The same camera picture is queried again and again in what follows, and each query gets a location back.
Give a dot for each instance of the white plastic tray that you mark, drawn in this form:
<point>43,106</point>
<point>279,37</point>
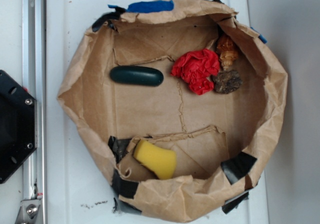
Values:
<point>78,192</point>

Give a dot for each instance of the orange spiral seashell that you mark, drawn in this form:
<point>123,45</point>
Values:
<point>227,51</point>

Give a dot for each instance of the brown rough rock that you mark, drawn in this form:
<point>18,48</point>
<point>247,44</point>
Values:
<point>227,81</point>

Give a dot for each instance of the metal corner bracket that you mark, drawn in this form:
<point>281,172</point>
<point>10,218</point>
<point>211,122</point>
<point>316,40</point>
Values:
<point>28,211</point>

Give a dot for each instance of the aluminium extrusion rail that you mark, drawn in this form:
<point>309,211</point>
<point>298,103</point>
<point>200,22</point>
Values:
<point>34,80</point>

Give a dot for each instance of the brown paper bag bin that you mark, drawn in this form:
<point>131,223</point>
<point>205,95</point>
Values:
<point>222,141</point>

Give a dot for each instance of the dark green oval sponge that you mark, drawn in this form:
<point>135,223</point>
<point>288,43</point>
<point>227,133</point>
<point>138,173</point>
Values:
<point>137,75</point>

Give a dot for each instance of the yellow sponge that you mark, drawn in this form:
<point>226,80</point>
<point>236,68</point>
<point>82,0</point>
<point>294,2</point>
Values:
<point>162,162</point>

